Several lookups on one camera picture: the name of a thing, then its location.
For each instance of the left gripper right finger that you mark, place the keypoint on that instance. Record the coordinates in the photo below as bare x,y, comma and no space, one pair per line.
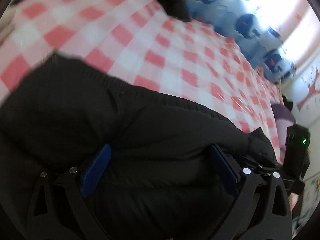
260,209

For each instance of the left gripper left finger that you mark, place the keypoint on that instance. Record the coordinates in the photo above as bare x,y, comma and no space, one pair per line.
70,172

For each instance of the black puffer jacket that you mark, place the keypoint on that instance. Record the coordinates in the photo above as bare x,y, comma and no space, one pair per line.
160,181

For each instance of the purple pink garment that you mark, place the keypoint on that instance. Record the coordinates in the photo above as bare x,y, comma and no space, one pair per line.
284,119

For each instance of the red white checkered bed cover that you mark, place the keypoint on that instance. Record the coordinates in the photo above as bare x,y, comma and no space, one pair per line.
136,41

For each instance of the cream quilted jacket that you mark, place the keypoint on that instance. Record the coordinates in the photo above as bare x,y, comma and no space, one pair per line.
7,22

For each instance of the blue whale curtain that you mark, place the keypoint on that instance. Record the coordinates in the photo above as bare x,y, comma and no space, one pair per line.
254,26

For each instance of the red tree wall sticker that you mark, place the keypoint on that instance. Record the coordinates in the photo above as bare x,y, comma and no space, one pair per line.
312,91

